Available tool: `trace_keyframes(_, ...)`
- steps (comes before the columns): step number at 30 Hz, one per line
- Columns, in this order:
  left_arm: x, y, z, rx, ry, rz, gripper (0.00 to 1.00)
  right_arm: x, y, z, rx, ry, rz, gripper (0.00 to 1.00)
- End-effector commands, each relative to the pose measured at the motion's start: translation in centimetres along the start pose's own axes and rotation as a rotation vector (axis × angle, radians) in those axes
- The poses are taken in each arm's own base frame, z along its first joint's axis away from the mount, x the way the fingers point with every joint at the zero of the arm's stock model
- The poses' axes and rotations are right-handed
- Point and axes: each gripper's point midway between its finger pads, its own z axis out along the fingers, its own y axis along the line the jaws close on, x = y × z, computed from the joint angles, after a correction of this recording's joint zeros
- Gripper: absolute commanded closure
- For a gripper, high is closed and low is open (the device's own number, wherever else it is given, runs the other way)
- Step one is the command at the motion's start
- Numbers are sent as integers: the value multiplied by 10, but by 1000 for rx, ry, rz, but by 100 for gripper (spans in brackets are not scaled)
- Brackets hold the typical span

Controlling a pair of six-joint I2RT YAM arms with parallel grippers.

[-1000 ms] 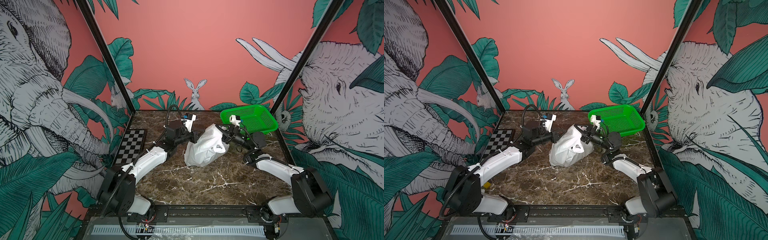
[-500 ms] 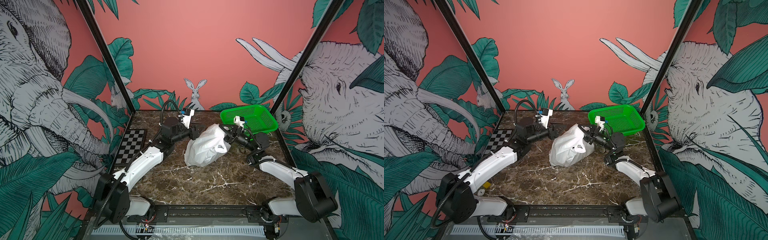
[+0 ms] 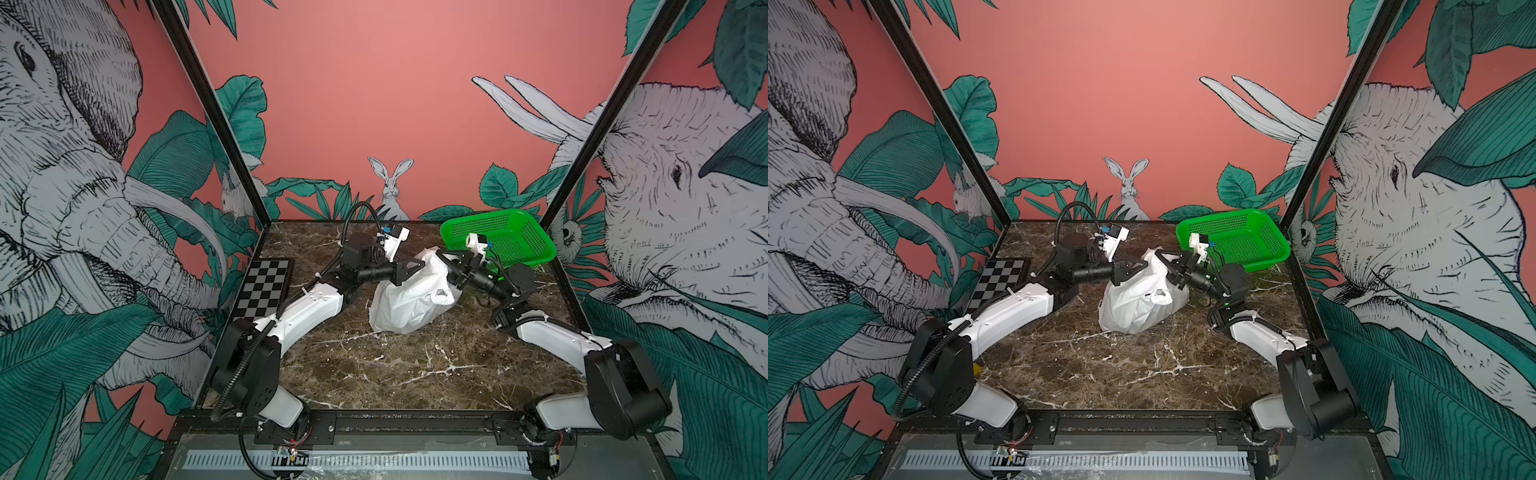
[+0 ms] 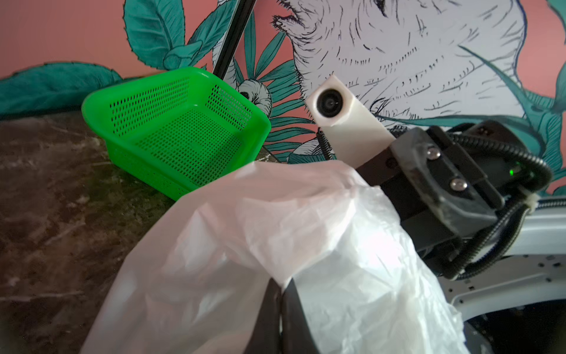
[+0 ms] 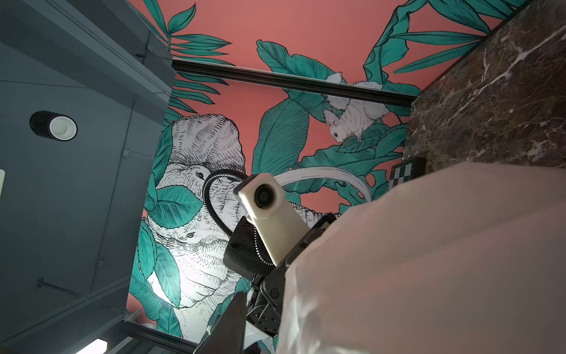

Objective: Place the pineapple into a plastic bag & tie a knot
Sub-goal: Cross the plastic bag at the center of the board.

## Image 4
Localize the white plastic bag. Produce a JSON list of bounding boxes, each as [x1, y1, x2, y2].
[[81, 161, 467, 353]]

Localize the black right frame post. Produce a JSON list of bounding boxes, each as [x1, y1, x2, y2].
[[212, 0, 256, 79]]

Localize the green plastic mesh basket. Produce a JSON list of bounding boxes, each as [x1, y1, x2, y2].
[[82, 67, 271, 200]]

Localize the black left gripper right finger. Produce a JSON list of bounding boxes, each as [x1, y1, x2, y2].
[[281, 280, 320, 354]]

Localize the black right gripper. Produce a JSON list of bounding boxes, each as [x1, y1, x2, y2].
[[357, 127, 530, 257]]

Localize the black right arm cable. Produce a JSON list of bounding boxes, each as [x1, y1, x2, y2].
[[315, 127, 566, 282]]

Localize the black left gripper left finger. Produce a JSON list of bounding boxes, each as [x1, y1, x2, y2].
[[244, 279, 282, 354]]

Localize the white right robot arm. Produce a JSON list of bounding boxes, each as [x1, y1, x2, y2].
[[357, 120, 565, 319]]

